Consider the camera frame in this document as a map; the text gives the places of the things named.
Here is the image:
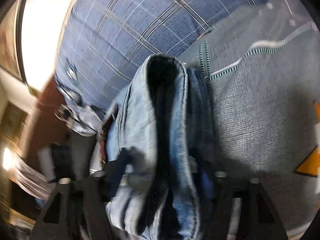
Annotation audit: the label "blue plaid pillow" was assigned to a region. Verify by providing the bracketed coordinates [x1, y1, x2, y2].
[55, 0, 268, 109]

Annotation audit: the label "grey patterned bed quilt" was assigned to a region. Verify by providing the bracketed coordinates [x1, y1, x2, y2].
[179, 0, 319, 236]

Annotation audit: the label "light blue denim jeans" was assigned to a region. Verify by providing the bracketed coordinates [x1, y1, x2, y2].
[99, 54, 214, 239]

